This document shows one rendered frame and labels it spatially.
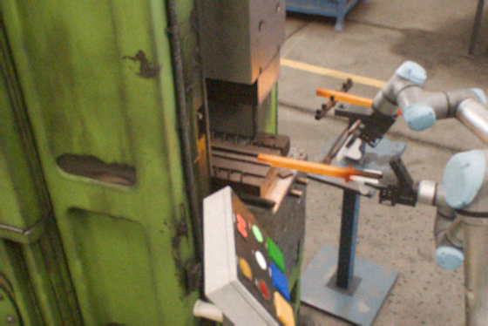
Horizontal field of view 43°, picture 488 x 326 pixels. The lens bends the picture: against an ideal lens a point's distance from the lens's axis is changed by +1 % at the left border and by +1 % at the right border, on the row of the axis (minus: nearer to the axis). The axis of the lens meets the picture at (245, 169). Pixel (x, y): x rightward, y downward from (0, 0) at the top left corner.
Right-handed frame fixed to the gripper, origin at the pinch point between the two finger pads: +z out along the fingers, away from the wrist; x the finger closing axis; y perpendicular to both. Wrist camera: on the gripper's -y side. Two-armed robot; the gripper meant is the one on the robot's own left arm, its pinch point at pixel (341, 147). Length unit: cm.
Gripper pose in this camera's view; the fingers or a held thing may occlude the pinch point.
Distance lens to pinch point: 192.5
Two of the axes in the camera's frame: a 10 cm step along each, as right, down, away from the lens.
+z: -4.3, 6.2, 6.6
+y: 8.3, 5.6, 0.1
